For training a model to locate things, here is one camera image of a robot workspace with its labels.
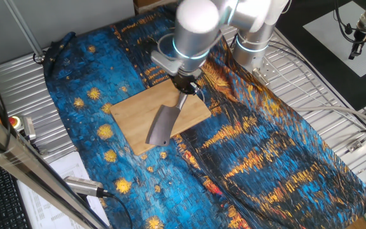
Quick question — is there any printed white paper sheet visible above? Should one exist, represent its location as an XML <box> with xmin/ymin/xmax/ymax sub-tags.
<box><xmin>17</xmin><ymin>151</ymin><xmax>111</xmax><ymax>229</ymax></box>

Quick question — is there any white camera mounting bracket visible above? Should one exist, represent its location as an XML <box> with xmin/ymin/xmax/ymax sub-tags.
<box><xmin>150</xmin><ymin>50</ymin><xmax>184</xmax><ymax>77</ymax></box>

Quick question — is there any red emergency stop button box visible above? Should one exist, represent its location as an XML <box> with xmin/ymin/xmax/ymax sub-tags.
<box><xmin>8</xmin><ymin>114</ymin><xmax>37</xmax><ymax>141</ymax></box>

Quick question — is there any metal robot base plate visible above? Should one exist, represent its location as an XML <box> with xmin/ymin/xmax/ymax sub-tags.
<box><xmin>252</xmin><ymin>52</ymin><xmax>287</xmax><ymax>87</ymax></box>

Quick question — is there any aluminium frame beam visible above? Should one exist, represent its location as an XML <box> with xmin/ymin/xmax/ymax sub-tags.
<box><xmin>0</xmin><ymin>103</ymin><xmax>109</xmax><ymax>229</ymax></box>

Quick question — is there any starry night print tablecloth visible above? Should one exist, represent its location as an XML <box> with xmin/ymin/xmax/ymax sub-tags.
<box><xmin>43</xmin><ymin>0</ymin><xmax>366</xmax><ymax>229</ymax></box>

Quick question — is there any black background cable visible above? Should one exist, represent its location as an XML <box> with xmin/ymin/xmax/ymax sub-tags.
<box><xmin>333</xmin><ymin>0</ymin><xmax>366</xmax><ymax>44</ymax></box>

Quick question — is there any black camera cable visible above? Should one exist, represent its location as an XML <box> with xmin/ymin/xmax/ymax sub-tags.
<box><xmin>102</xmin><ymin>190</ymin><xmax>133</xmax><ymax>229</ymax></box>

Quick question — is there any grey metal rod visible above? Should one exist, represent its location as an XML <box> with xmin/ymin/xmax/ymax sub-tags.
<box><xmin>4</xmin><ymin>0</ymin><xmax>46</xmax><ymax>64</ymax></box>

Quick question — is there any white cable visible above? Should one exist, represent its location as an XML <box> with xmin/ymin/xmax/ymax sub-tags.
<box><xmin>267</xmin><ymin>41</ymin><xmax>366</xmax><ymax>130</ymax></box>

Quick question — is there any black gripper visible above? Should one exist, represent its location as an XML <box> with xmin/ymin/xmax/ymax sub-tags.
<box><xmin>170</xmin><ymin>70</ymin><xmax>203</xmax><ymax>95</ymax></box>

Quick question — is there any grey mat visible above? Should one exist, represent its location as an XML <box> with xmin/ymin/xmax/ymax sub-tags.
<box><xmin>302</xmin><ymin>1</ymin><xmax>366</xmax><ymax>78</ymax></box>

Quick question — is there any steel cleaver knife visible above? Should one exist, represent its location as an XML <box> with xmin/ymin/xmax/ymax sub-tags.
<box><xmin>145</xmin><ymin>92</ymin><xmax>189</xmax><ymax>148</ymax></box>

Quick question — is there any bamboo cutting board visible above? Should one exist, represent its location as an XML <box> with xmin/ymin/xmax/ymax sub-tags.
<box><xmin>109</xmin><ymin>78</ymin><xmax>212</xmax><ymax>156</ymax></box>

